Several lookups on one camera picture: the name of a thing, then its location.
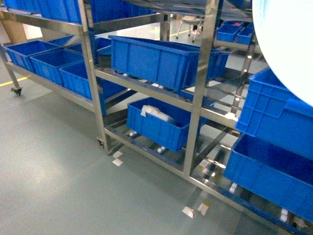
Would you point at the blue crate with plastic bags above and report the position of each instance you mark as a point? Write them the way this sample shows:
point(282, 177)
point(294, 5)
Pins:
point(169, 133)

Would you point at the blue bin left shelf far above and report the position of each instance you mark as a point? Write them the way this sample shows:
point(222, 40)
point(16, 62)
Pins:
point(20, 53)

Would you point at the blue crate right lower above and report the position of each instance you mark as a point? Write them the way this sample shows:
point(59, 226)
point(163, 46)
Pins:
point(280, 176)

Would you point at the light blue oval tray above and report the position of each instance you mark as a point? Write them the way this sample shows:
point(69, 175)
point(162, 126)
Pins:
point(284, 29)

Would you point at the blue bin left shelf middle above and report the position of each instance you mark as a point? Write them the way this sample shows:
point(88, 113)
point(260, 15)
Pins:
point(48, 64)

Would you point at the blue bin shelf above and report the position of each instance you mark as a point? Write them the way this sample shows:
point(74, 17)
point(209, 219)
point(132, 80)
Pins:
point(20, 53)
point(76, 80)
point(48, 64)

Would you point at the stainless steel shelf rack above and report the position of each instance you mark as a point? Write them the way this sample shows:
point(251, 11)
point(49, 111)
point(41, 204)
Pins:
point(108, 126)

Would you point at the white stool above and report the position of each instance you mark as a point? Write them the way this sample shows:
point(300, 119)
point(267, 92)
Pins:
point(195, 26)

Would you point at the blue crate right upper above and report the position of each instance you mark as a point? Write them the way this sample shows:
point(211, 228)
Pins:
point(271, 112)

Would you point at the blue bin left shelf front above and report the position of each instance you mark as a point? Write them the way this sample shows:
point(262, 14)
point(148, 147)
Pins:
point(76, 80)

